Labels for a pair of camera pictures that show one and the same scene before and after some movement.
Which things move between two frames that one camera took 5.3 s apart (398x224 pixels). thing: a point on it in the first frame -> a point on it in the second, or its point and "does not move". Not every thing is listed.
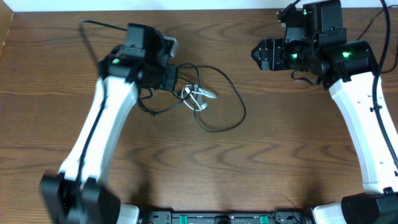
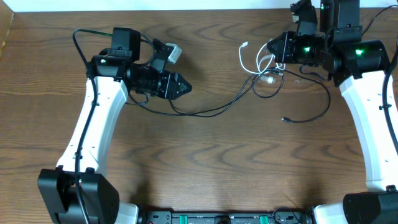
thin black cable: x=367 y=28 does not move
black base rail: x=226 y=217 does not move
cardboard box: x=6 y=17 does not move
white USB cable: x=190 y=94 -> x=270 y=79
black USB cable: x=206 y=92 -> x=280 y=93
